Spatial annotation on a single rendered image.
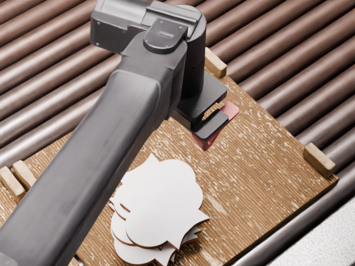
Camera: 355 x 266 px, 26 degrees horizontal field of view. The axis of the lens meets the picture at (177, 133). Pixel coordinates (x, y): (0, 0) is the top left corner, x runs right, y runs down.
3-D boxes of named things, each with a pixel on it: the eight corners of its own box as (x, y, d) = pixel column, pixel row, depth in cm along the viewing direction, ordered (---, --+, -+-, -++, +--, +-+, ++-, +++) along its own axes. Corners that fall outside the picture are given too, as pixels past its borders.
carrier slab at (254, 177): (338, 182, 126) (339, 178, 125) (138, 332, 111) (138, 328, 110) (202, 57, 142) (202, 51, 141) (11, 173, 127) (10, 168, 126)
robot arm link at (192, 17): (196, 41, 82) (214, 5, 85) (136, 25, 84) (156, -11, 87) (195, 82, 88) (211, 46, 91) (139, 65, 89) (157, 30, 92)
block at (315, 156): (334, 173, 126) (337, 164, 123) (326, 179, 125) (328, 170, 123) (308, 150, 128) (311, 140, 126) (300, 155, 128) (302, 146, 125)
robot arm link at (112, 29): (162, 118, 83) (170, 51, 77) (65, 88, 85) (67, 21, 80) (197, 63, 92) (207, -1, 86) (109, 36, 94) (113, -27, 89)
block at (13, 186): (28, 198, 123) (26, 189, 121) (18, 205, 122) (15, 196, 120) (9, 173, 126) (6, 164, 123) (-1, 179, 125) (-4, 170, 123)
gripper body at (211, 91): (168, 53, 99) (168, 13, 92) (228, 97, 95) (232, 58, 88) (132, 82, 96) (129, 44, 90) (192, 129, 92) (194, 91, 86)
